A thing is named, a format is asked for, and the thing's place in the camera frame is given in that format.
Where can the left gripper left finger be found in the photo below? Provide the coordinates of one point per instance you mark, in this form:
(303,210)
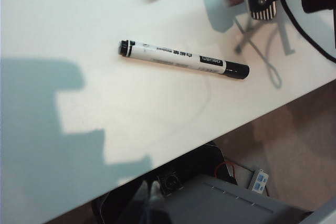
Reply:
(143,208)

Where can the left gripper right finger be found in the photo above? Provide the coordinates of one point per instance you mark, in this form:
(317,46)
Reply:
(158,208)

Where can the black cap whiteboard marker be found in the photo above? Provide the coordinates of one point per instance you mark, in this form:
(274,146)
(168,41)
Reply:
(170,58)

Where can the black square connector block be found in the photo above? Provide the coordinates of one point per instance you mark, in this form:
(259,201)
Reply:
(170,183)

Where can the grey slotted metal housing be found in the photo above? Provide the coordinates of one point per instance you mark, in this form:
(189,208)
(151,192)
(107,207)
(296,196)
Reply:
(223,203)

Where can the white power strip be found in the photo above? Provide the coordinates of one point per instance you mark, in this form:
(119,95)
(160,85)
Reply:
(258,180)

